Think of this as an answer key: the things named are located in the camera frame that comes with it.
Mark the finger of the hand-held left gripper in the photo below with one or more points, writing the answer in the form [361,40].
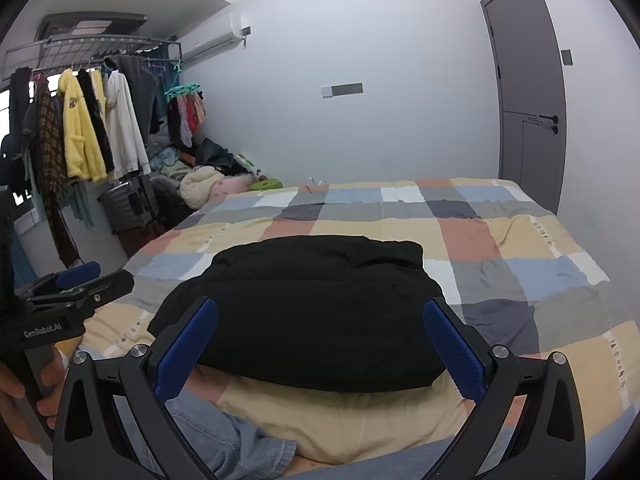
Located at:
[107,287]
[77,274]

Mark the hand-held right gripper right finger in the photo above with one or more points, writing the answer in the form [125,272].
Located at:
[452,355]

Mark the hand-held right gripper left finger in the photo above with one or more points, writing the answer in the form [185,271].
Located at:
[185,355]

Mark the black puffer jacket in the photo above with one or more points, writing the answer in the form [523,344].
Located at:
[310,310]

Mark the pile of clothes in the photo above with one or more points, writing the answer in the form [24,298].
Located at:
[215,157]

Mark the metal clothes rack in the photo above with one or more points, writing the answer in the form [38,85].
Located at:
[100,45]

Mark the person's left hand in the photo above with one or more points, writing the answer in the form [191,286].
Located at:
[52,380]

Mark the teal hanging garment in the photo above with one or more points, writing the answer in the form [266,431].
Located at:
[82,205]

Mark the grey suitcase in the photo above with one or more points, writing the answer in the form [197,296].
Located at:
[122,207]

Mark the person's jeans legs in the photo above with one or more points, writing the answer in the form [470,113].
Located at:
[230,440]

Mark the checkered bed quilt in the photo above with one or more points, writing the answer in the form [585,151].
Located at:
[500,240]

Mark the brown houndstooth coat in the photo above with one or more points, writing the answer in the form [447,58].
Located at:
[50,150]

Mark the cream plush coat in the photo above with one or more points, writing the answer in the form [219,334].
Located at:
[200,185]

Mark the yellow fleece jacket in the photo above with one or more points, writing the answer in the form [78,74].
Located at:
[75,135]

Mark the white hoodie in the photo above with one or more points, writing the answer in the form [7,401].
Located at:
[127,130]

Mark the small hanging garments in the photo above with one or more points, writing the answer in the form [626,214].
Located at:
[187,117]

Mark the green plush item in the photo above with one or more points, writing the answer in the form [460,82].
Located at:
[266,185]

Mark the dark grey hanging hoodie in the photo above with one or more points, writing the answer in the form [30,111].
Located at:
[145,90]

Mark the green clip hanger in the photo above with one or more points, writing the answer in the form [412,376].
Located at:
[184,91]

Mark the white air conditioner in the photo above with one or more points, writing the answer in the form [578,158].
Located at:
[215,35]

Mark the grey door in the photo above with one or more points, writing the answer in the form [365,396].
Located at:
[530,70]

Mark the grey wall switch panel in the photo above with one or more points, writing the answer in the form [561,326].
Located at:
[342,89]

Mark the black wall plug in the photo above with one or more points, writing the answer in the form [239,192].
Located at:
[246,31]

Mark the dark light switch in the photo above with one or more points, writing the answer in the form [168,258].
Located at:
[566,57]

